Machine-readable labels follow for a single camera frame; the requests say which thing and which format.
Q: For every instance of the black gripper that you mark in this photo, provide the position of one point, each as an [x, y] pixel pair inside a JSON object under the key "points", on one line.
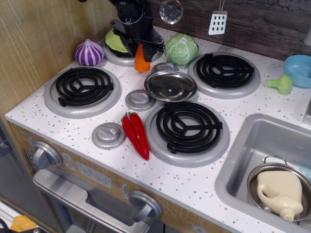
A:
{"points": [[138, 30]]}

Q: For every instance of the orange toy carrot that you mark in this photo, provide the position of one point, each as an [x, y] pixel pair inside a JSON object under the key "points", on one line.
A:
{"points": [[140, 64]]}

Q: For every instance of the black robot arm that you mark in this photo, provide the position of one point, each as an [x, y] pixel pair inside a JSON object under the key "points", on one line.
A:
{"points": [[128, 8]]}

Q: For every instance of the green toy plate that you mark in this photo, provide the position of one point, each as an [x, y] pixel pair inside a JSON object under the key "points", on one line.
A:
{"points": [[114, 42]]}

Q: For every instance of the silver stovetop knob back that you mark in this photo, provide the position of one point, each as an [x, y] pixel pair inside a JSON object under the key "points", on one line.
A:
{"points": [[164, 66]]}

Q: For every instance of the silver stovetop knob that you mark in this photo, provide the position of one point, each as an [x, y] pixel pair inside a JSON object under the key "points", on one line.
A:
{"points": [[139, 100], [108, 136], [164, 66]]}

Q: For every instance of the green toy cabbage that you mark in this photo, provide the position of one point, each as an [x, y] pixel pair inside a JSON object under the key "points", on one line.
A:
{"points": [[180, 49]]}

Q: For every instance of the hanging silver strainer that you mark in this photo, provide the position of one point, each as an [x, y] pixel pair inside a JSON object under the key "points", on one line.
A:
{"points": [[171, 11]]}

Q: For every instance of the silver pot lid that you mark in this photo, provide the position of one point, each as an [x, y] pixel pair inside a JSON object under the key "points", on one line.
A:
{"points": [[170, 85]]}

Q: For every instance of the silver stovetop knob middle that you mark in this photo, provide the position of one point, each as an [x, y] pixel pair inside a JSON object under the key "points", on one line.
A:
{"points": [[139, 100]]}

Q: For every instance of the purple striped toy onion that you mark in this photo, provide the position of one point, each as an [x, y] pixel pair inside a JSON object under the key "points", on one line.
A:
{"points": [[89, 53]]}

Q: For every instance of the front left black burner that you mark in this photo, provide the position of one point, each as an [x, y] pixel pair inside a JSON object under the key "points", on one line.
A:
{"points": [[82, 92]]}

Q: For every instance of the black burner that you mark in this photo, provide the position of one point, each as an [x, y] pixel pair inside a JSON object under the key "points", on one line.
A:
{"points": [[186, 134], [82, 92], [224, 75]]}

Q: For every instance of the red toy chili pepper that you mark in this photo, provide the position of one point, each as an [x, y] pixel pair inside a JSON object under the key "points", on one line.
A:
{"points": [[134, 130]]}

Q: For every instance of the hanging white spatula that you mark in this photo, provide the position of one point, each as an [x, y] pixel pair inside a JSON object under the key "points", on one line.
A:
{"points": [[218, 20]]}

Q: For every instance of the back right black burner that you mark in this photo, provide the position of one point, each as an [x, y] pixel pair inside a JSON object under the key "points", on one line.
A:
{"points": [[224, 75]]}

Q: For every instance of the silver stovetop knob front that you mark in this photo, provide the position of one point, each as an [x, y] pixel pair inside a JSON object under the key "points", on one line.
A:
{"points": [[108, 136]]}

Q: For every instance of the front right black burner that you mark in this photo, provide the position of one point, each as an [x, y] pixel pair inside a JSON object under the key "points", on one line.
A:
{"points": [[186, 134]]}

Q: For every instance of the oven clock display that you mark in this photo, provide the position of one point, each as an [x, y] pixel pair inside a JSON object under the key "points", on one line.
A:
{"points": [[95, 175]]}

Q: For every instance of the left oven dial knob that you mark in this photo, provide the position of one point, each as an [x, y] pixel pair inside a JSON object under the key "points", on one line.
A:
{"points": [[45, 156]]}

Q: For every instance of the oven dial knob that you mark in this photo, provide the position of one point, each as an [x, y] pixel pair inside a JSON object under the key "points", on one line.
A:
{"points": [[45, 156], [144, 206]]}

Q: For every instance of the stainless steel sink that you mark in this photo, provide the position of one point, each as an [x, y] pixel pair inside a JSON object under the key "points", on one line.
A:
{"points": [[261, 140]]}

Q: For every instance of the green toy broccoli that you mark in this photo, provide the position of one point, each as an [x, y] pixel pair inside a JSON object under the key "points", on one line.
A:
{"points": [[283, 84]]}

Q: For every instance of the right oven dial knob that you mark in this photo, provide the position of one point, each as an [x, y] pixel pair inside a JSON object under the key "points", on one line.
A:
{"points": [[144, 206]]}

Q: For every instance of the blue toy bowl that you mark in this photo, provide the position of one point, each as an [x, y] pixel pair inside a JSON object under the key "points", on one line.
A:
{"points": [[298, 68]]}

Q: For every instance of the silver pot in sink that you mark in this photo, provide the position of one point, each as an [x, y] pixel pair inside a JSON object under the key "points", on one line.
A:
{"points": [[276, 163]]}

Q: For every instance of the cream toy jug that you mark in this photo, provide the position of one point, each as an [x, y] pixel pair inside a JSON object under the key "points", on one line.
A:
{"points": [[281, 192]]}

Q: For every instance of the orange object bottom left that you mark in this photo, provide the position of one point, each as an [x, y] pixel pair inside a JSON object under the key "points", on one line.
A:
{"points": [[22, 223]]}

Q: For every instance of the oven door handle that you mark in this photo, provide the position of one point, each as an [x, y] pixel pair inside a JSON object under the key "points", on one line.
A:
{"points": [[80, 206]]}

